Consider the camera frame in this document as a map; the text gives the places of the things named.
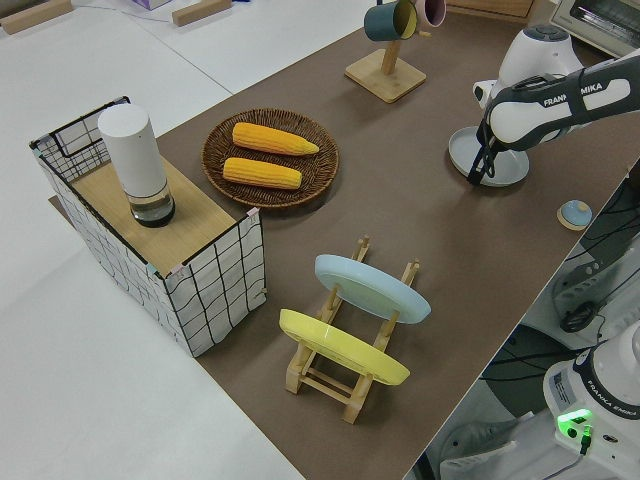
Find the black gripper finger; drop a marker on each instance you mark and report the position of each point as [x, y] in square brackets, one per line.
[477, 170]
[489, 162]

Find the gray plate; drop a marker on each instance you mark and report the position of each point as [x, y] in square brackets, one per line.
[461, 146]

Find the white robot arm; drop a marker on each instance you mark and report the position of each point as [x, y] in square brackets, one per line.
[530, 120]

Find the light blue plate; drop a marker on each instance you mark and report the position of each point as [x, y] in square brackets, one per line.
[370, 290]

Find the yellow plate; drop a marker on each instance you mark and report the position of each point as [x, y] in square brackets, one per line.
[340, 345]

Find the wooden plate rack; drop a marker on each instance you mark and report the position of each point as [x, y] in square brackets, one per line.
[325, 387]

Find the wooden mug tree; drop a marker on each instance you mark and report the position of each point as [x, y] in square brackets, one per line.
[385, 80]

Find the pink mug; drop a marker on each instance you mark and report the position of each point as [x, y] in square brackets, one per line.
[432, 12]

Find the teal mug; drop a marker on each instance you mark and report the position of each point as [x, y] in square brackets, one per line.
[382, 22]

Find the white toaster oven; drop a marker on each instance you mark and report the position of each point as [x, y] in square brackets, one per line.
[600, 25]

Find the pointed yellow corn cob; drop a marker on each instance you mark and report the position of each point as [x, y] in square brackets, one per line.
[270, 139]

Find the blunt yellow corn cob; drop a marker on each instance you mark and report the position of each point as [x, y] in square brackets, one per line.
[260, 172]

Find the brown wicker basket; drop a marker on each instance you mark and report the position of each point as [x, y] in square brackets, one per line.
[220, 150]

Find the wooden board lid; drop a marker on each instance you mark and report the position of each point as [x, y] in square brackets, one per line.
[195, 215]

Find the wooden block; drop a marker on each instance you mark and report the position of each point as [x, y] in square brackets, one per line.
[35, 15]
[200, 11]

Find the white cylinder appliance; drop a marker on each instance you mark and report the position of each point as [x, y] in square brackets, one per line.
[132, 150]

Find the purple box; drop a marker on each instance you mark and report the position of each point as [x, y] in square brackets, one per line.
[152, 3]

